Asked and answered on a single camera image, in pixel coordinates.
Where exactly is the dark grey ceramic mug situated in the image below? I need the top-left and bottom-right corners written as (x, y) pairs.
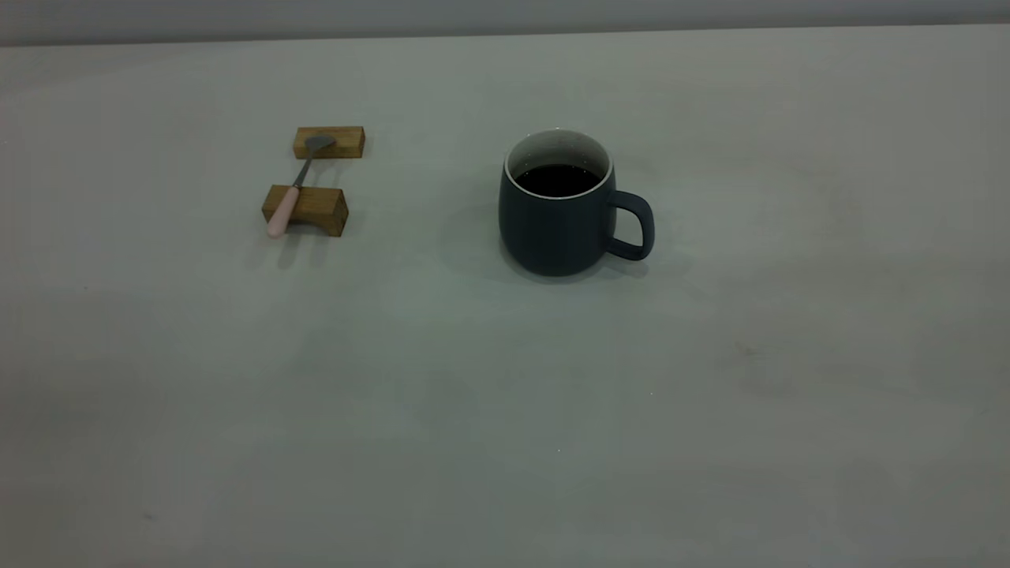
top-left (498, 129), bottom-right (656, 278)

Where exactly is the pink handled metal spoon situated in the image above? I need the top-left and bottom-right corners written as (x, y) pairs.
top-left (265, 135), bottom-right (336, 240)

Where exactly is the dark coffee liquid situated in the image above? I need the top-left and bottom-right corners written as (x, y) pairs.
top-left (514, 163), bottom-right (603, 198)

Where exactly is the arched wooden block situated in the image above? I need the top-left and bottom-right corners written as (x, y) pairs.
top-left (261, 184), bottom-right (350, 237)

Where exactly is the flat rectangular wooden block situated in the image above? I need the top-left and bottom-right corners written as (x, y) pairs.
top-left (293, 125), bottom-right (366, 160)

